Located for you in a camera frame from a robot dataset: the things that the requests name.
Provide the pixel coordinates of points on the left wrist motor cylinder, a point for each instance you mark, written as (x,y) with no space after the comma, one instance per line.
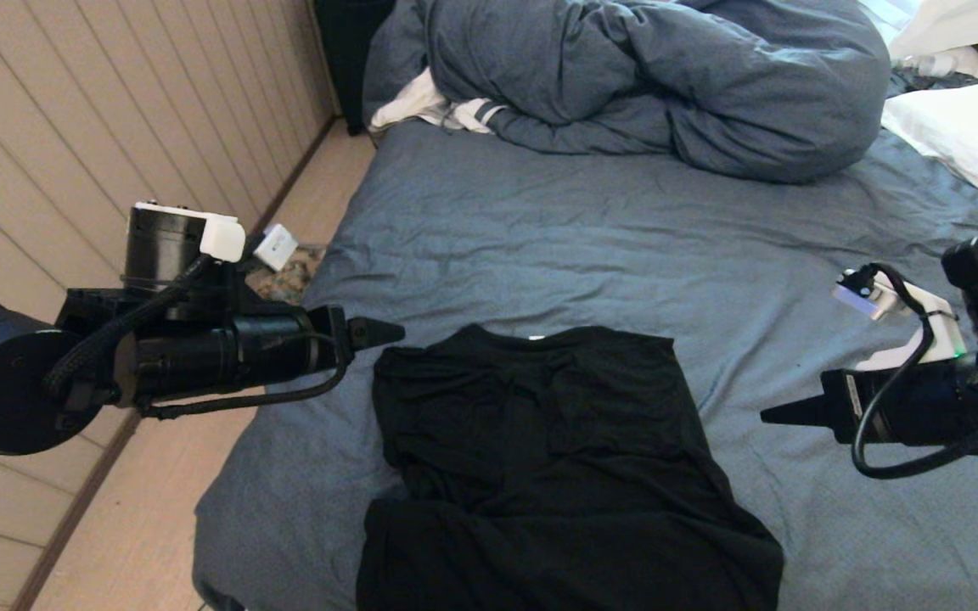
(162,246)

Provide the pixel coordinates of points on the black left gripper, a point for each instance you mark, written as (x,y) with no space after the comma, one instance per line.
(226,352)

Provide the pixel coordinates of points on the black t-shirt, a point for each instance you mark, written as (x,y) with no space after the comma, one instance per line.
(540,467)

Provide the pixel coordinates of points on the black nightstand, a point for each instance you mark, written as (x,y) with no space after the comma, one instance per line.
(340,51)

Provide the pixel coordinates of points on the white striped cloth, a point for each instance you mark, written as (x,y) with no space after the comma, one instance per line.
(408,102)

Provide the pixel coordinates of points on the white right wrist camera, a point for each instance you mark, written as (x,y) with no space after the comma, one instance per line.
(930,314)

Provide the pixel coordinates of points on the blue bed sheet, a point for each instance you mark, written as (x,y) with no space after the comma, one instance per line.
(625,238)

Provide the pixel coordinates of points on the white pillow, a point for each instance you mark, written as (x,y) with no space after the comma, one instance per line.
(973,136)

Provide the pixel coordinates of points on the white blanket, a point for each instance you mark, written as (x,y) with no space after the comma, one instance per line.
(964,21)

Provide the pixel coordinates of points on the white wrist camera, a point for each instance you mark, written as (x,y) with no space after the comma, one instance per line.
(930,314)
(275,246)

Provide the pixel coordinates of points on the dark grey crumpled cloth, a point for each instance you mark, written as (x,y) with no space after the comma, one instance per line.
(922,82)

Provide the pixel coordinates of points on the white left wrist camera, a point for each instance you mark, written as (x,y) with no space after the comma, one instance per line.
(275,246)

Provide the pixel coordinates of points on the blue crumpled duvet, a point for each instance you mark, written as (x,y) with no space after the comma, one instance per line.
(667,76)

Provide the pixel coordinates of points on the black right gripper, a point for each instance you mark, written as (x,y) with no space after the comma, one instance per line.
(896,407)

